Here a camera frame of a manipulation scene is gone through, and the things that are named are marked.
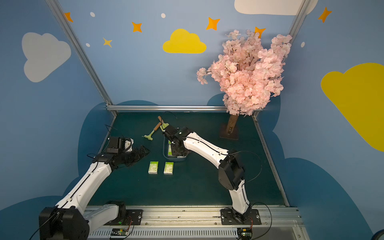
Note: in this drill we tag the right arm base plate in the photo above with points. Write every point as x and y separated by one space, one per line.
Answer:
231 217

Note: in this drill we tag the left green circuit board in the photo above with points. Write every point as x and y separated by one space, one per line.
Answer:
119 233

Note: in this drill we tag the green circuit board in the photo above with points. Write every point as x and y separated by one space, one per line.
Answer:
119 233
244 233

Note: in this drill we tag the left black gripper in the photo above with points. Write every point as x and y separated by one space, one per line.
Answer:
137 152

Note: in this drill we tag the right green circuit board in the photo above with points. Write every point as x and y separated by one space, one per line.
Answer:
244 233

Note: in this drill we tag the green pocket tissue pack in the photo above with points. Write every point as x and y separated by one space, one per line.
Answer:
153 168

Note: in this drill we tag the green toy rake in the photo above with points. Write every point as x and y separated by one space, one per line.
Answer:
149 136

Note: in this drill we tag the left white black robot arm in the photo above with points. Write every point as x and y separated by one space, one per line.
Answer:
67 219

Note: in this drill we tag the aluminium rail frame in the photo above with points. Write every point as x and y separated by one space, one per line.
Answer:
204 222

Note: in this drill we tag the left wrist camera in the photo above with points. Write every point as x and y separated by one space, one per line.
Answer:
117 145

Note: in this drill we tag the blue plastic storage box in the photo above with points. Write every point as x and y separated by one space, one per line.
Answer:
165 152

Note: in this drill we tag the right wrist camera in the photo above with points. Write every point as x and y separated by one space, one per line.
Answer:
169 132

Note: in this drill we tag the green toy shovel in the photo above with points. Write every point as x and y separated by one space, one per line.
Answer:
163 125

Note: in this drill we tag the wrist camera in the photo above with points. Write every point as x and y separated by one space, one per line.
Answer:
169 132
117 145

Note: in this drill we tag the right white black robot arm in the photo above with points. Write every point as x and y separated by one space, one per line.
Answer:
231 170

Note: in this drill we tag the pink cherry blossom tree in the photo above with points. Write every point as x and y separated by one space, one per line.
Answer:
248 74

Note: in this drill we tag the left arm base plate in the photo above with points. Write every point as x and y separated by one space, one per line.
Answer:
131 217

